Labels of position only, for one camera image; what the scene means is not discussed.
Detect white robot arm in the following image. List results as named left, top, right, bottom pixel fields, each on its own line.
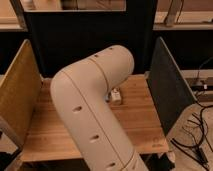
left=50, top=45, right=148, bottom=171

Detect dark right side panel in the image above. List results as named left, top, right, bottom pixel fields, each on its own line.
left=147, top=37, right=197, bottom=136

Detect power strip on floor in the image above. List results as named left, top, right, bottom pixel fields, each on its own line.
left=187, top=77, right=213, bottom=91

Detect black back panel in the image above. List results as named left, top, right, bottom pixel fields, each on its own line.
left=24, top=0, right=157, bottom=77

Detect wooden left side panel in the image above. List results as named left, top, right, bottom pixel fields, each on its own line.
left=0, top=39, right=42, bottom=148

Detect black floor cables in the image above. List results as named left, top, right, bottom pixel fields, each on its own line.
left=170, top=103, right=213, bottom=166

